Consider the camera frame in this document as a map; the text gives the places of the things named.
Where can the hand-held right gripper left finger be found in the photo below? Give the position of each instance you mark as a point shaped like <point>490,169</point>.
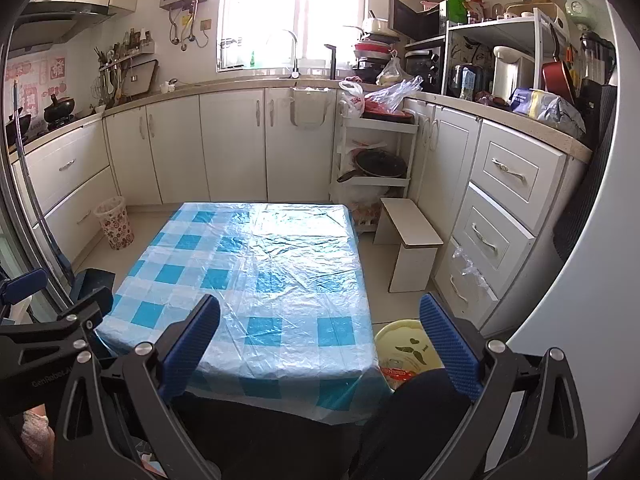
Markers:
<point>192,347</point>

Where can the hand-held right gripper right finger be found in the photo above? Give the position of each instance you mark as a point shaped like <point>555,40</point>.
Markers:
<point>450,347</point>

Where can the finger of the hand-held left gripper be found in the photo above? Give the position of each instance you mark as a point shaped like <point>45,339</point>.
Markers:
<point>25,285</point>
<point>95,307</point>

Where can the person's left forearm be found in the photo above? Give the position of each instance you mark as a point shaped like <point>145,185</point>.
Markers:
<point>35,432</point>

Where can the red white printed packet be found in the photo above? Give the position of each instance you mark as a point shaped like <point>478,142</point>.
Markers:
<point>400,377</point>

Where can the clear plastic bag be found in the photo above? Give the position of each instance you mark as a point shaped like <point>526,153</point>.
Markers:
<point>472,270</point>
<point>395,92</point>

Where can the floral waste basket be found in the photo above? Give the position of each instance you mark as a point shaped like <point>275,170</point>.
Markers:
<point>116,225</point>

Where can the person's right leg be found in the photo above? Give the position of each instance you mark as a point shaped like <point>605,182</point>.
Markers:
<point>400,425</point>

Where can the white drawer cabinet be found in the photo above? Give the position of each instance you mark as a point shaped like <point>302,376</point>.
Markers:
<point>65,190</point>
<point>505,200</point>

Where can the blue checkered plastic tablecloth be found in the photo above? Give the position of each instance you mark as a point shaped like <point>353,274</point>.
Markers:
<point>280,270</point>

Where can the white refrigerator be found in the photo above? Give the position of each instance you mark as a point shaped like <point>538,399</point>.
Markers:
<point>575,335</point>

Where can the white step stool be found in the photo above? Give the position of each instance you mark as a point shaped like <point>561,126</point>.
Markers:
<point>407,225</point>

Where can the black stove wok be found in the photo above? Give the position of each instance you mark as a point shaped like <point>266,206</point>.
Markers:
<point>19,124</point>

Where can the clear bag of produce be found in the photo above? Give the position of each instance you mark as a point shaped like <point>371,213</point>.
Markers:
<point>367,207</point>

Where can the black cooking pot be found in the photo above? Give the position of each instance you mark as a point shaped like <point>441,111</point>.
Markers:
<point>60,110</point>

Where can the white door cabinet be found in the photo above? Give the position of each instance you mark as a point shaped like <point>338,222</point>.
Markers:
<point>225,145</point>

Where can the black mesh panel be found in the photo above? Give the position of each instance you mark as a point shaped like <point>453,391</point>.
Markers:
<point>585,175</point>

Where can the hanging kitchen utensils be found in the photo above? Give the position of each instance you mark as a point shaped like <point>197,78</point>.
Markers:
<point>110,80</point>

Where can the white rolling storage cart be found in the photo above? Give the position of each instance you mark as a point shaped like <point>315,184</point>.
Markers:
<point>345,150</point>

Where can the red tray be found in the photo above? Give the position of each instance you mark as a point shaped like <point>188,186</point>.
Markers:
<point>387,115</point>

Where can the blue packet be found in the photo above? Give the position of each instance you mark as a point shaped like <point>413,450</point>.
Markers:
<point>522,102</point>

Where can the silver grey bag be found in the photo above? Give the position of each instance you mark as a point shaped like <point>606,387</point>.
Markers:
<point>562,115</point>

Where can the white hanging bag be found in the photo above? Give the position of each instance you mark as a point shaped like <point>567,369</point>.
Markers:
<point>310,110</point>

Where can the dark glass kettle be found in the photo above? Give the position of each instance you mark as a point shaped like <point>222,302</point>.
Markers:
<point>460,82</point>

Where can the spice shelf with bottles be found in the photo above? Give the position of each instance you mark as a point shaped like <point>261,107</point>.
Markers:
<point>139,45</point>

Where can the white red plastic bag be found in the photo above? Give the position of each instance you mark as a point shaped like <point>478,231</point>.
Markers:
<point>352,100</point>

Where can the range hood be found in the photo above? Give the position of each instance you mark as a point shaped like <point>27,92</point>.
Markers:
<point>55,20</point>

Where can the black toaster oven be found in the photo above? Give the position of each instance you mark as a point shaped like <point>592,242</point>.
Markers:
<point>424,70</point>

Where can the plastic bag of food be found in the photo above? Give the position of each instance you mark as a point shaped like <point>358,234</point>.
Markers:
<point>392,72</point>

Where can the white thermos pot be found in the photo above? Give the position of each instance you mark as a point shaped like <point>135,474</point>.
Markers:
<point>512,72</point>

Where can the red frying pan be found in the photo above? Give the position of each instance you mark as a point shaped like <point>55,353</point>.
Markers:
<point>559,82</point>

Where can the black faucet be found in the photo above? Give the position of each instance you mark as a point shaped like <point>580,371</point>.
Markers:
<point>332,62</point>

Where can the stack of pots and bowls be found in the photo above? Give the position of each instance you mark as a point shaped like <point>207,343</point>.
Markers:
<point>372,47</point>

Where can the chrome faucet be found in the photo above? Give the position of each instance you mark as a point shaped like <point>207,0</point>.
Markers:
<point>295,55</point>

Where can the white shelf rack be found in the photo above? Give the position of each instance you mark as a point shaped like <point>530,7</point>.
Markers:
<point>495,27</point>

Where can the dark blender jar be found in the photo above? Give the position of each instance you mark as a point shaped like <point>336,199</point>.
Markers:
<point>597,57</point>

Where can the black microwave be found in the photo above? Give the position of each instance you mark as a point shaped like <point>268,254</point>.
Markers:
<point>415,20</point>

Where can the green package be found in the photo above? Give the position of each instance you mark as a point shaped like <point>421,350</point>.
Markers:
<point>456,7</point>

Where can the kitchen window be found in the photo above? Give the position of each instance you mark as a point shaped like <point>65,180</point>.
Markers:
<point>290,10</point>

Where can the pink wall poster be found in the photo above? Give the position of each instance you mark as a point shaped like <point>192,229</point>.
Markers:
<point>55,72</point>

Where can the beige wall socket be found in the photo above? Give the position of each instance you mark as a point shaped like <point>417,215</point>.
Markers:
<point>206,25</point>

